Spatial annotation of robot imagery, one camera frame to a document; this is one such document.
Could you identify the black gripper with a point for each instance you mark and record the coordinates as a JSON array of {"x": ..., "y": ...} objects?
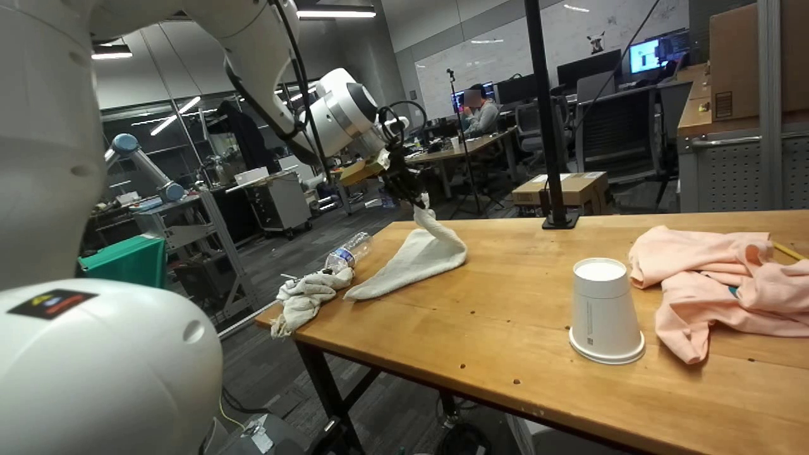
[{"x": 400, "y": 180}]

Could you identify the white square cloth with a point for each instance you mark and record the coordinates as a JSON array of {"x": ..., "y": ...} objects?
[{"x": 429, "y": 252}]

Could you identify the grey background robot arm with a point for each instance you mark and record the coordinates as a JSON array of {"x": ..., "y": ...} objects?
[{"x": 130, "y": 147}]

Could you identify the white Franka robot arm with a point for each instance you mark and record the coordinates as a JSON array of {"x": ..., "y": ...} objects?
[{"x": 100, "y": 366}]

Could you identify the pink crumpled cloth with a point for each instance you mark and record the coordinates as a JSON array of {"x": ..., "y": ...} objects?
[{"x": 718, "y": 280}]

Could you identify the seated person in background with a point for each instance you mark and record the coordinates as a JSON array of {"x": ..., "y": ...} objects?
[{"x": 487, "y": 113}]

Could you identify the clear plastic water bottle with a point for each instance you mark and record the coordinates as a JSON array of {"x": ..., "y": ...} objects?
[{"x": 349, "y": 255}]

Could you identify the black vertical pole stand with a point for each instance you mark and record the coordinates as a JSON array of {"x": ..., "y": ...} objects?
[{"x": 559, "y": 219}]

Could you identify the white crumpled rag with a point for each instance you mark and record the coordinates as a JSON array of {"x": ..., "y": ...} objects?
[{"x": 301, "y": 300}]

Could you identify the cardboard box on floor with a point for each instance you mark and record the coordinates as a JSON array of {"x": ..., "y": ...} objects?
[{"x": 579, "y": 189}]

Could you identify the white paper cup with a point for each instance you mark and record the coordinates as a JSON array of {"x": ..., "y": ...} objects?
[{"x": 602, "y": 314}]

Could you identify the computer monitor lit screen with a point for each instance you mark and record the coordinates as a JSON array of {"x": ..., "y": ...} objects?
[{"x": 647, "y": 56}]

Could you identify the green bin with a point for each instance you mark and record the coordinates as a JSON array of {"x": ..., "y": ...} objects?
[{"x": 138, "y": 260}]

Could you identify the grey drawer cabinet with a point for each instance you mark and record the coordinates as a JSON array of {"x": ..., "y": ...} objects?
[{"x": 724, "y": 174}]

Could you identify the large cardboard box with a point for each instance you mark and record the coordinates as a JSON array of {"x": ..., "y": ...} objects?
[{"x": 733, "y": 61}]

